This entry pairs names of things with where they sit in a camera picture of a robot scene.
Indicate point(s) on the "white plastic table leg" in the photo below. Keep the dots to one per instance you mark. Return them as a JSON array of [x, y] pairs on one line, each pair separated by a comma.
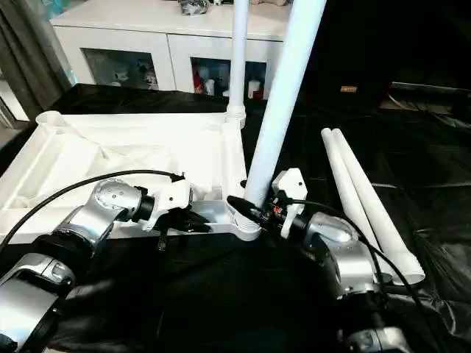
[[239, 55], [336, 165], [290, 73], [358, 173]]

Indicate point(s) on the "white plastic table top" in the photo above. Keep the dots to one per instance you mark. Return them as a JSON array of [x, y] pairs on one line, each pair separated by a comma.
[[110, 128]]

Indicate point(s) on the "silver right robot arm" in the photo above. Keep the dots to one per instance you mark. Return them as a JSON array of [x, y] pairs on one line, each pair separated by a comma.
[[349, 253]]

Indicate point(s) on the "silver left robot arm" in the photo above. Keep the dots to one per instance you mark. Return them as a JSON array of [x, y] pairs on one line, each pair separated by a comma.
[[106, 198]]

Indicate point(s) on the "black mat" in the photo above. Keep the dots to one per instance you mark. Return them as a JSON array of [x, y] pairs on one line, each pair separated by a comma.
[[221, 294]]

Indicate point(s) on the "red box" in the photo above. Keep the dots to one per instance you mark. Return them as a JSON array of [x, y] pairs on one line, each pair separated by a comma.
[[258, 96]]

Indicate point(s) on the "white jar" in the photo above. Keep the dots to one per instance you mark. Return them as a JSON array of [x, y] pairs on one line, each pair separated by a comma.
[[253, 89]]

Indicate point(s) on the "white cup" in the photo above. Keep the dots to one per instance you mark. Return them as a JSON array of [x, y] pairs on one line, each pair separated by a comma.
[[210, 87]]

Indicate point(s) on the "black and white figurine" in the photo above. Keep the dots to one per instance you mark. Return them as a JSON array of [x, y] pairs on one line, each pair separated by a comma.
[[148, 75]]

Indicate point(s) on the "small white figurine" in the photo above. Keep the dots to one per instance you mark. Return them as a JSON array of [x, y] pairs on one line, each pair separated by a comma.
[[119, 78]]

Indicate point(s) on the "black cabinet with gold label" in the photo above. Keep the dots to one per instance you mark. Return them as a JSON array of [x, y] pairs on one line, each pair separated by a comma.
[[349, 48]]

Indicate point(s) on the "white display cabinet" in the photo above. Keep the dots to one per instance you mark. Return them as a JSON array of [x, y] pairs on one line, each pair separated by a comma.
[[147, 25]]

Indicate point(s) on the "dark low furniture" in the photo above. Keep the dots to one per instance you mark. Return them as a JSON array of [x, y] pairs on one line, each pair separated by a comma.
[[430, 103]]

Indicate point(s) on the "grey curtain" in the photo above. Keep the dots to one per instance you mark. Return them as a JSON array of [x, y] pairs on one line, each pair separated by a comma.
[[25, 55]]

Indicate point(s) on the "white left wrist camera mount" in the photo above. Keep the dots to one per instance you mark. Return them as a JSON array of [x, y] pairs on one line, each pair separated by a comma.
[[173, 195]]

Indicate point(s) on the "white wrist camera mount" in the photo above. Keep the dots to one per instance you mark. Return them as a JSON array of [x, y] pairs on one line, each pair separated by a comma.
[[292, 184], [173, 195]]

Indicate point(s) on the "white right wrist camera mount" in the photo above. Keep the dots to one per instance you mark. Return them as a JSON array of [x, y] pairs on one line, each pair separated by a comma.
[[292, 184]]

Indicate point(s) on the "grey door frame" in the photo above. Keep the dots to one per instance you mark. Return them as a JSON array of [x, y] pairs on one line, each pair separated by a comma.
[[13, 106]]

